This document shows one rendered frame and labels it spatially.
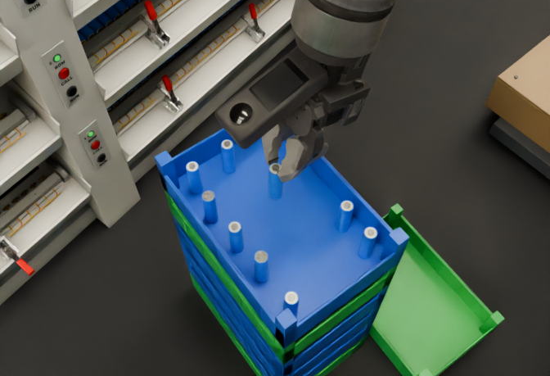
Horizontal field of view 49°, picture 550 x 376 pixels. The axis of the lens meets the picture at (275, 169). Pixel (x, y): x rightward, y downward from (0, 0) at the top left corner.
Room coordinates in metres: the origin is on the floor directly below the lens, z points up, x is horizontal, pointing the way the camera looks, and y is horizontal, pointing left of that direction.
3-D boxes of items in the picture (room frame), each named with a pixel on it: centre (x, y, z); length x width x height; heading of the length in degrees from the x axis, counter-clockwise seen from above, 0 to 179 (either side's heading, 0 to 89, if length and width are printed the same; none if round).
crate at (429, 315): (0.43, -0.26, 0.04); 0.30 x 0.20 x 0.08; 35
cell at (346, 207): (0.39, -0.10, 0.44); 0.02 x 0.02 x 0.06
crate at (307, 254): (0.40, 0.00, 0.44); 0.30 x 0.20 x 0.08; 37
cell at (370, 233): (0.35, -0.12, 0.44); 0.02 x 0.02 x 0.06
